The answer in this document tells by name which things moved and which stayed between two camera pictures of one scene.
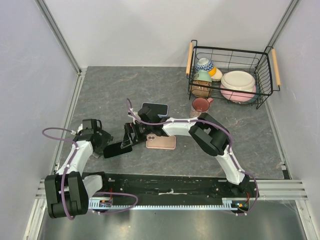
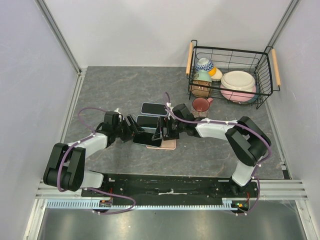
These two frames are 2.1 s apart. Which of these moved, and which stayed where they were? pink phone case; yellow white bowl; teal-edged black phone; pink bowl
Moved: teal-edged black phone
Stayed: pink phone case; yellow white bowl; pink bowl
